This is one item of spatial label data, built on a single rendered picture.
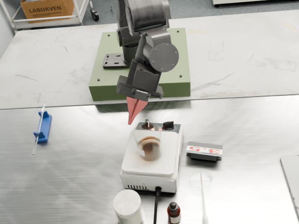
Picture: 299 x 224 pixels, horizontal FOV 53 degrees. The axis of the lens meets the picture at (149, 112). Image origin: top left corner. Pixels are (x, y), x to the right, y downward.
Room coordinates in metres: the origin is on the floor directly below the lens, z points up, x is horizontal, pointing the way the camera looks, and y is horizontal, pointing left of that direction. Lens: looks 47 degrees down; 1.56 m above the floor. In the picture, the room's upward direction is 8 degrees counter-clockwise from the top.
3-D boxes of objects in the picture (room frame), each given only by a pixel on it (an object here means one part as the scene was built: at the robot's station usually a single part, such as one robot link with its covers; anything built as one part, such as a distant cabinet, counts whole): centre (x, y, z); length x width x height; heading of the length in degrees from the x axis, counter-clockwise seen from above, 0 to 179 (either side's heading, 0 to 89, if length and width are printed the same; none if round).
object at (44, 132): (0.62, 0.32, 0.92); 0.10 x 0.03 x 0.04; 179
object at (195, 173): (0.37, -0.10, 0.91); 0.06 x 0.06 x 0.02
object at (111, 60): (0.80, 0.02, 1.00); 0.20 x 0.07 x 0.08; 80
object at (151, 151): (0.41, 0.01, 1.03); 0.07 x 0.06 x 0.08; 0
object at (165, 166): (0.42, 0.01, 0.98); 0.12 x 0.12 x 0.01; 75
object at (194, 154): (0.45, -0.13, 0.92); 0.09 x 0.06 x 0.04; 71
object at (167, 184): (0.44, 0.00, 0.94); 0.22 x 0.13 x 0.08; 165
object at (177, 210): (0.29, -0.02, 0.93); 0.03 x 0.03 x 0.07
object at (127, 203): (0.30, 0.07, 0.94); 0.06 x 0.06 x 0.08
